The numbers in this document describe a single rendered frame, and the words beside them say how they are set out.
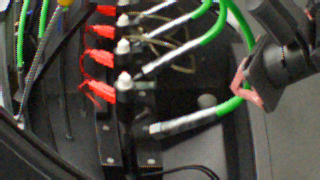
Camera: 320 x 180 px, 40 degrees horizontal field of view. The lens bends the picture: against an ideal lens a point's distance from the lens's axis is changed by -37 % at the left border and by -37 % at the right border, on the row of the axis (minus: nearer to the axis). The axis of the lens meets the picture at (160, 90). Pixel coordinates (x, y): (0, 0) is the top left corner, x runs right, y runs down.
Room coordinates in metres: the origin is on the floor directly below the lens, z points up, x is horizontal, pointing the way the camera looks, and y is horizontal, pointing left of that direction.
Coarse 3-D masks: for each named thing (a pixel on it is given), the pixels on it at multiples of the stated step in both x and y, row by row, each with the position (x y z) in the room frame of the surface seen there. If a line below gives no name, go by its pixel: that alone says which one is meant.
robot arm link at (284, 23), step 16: (256, 0) 0.49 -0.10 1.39; (272, 0) 0.47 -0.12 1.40; (288, 0) 0.48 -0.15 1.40; (256, 16) 0.47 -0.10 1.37; (272, 16) 0.46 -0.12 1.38; (288, 16) 0.46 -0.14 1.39; (304, 16) 0.48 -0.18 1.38; (272, 32) 0.47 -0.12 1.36; (288, 32) 0.46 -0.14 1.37; (304, 32) 0.45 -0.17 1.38
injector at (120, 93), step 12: (132, 84) 0.68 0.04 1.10; (120, 96) 0.67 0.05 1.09; (132, 96) 0.67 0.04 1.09; (120, 108) 0.67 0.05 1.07; (132, 108) 0.67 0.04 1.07; (144, 108) 0.68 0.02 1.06; (120, 120) 0.67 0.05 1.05; (132, 120) 0.67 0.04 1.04; (120, 132) 0.68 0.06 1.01; (132, 132) 0.68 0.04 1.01; (132, 144) 0.68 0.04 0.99; (132, 156) 0.68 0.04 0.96; (132, 168) 0.67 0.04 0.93
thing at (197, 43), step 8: (48, 0) 0.74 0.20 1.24; (224, 8) 0.77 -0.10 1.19; (224, 16) 0.77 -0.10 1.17; (40, 24) 0.74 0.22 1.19; (216, 24) 0.77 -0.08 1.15; (224, 24) 0.77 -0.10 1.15; (40, 32) 0.74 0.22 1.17; (208, 32) 0.77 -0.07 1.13; (216, 32) 0.77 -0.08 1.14; (40, 40) 0.73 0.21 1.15; (192, 40) 0.77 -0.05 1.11; (200, 40) 0.77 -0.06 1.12; (208, 40) 0.77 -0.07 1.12; (176, 48) 0.77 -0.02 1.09; (184, 48) 0.76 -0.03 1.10; (192, 48) 0.76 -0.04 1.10; (200, 48) 0.77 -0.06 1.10; (168, 56) 0.76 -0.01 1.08; (176, 56) 0.76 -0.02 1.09; (184, 56) 0.76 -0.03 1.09; (152, 64) 0.76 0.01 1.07; (160, 64) 0.76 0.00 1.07; (168, 64) 0.76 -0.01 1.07; (144, 72) 0.76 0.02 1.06; (152, 72) 0.76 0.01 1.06
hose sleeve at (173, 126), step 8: (200, 112) 0.57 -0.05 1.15; (208, 112) 0.57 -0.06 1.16; (168, 120) 0.59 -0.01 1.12; (176, 120) 0.58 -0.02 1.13; (184, 120) 0.57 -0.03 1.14; (192, 120) 0.57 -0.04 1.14; (200, 120) 0.56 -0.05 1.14; (208, 120) 0.56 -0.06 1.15; (168, 128) 0.58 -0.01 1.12; (176, 128) 0.57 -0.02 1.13; (184, 128) 0.57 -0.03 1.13
